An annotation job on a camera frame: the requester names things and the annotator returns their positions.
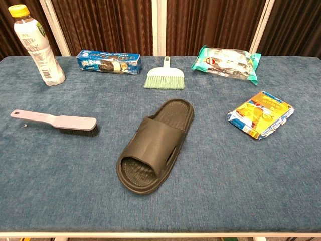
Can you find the black rubber slipper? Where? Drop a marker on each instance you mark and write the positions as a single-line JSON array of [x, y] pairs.
[[153, 140]]

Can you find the mint green mini broom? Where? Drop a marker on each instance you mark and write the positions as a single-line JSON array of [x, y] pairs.
[[164, 77]]

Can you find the blue cookie box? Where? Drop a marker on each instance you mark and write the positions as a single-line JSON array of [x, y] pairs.
[[107, 62]]

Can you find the blue table cloth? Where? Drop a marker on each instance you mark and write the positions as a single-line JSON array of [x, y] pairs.
[[225, 175]]

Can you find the teal clear snack bag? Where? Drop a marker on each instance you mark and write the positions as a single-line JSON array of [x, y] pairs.
[[225, 62]]

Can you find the yellow blue crumpled snack pack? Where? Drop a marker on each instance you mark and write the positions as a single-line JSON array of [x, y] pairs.
[[260, 113]]

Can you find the brown pleated curtain panel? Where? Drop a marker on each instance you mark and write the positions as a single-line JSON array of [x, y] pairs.
[[5, 25], [107, 25], [296, 25], [213, 22]]

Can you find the drink bottle with yellow cap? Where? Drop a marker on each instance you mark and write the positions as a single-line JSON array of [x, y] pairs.
[[37, 50]]

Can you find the white screen frame post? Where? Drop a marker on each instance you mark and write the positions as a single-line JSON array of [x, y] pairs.
[[158, 27], [262, 25], [56, 27]]

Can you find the white table frame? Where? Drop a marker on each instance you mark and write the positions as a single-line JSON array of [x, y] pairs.
[[160, 236]]

